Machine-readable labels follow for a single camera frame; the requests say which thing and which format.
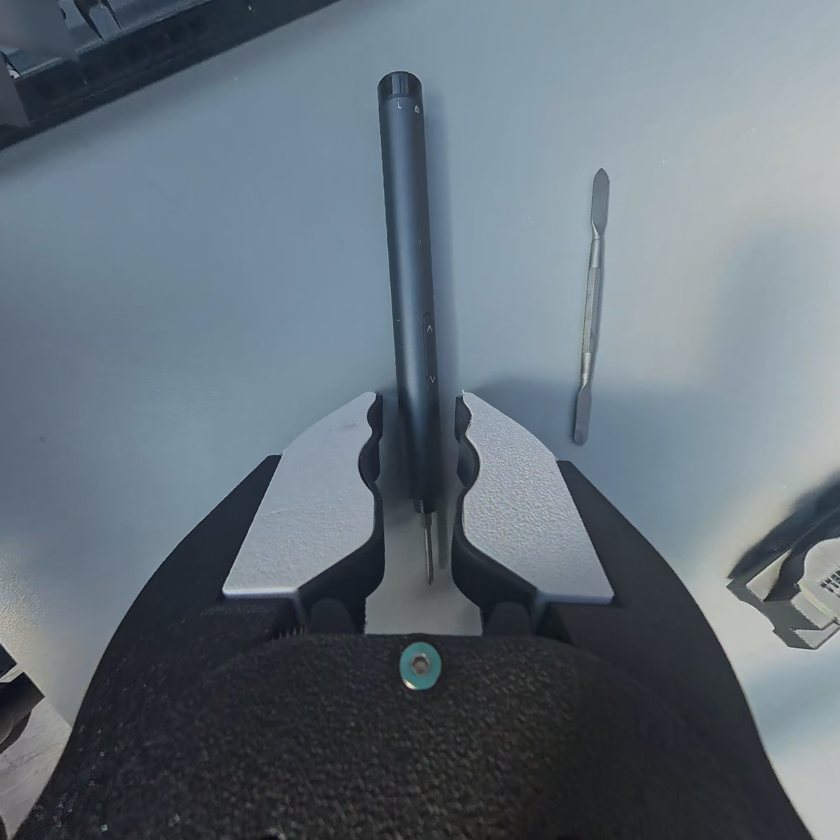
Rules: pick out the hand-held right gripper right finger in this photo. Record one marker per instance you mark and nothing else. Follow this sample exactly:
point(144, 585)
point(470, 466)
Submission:
point(531, 518)

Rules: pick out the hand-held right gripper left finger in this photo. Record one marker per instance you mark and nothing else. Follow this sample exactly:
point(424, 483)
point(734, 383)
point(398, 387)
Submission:
point(308, 518)

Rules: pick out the metal spudger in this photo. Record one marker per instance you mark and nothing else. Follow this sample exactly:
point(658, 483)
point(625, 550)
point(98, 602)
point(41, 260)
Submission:
point(594, 275)

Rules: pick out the black electric screwdriver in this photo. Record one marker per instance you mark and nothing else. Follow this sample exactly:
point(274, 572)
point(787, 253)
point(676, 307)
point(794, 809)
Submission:
point(407, 262)

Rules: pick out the black laptop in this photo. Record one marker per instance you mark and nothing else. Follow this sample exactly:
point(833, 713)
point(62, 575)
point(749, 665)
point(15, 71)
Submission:
point(131, 59)

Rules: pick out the white desk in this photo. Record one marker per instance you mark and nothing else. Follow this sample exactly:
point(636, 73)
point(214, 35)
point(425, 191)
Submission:
point(197, 295)

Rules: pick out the grey screwdriver bit case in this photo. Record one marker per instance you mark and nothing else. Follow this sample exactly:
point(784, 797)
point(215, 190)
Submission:
point(814, 590)

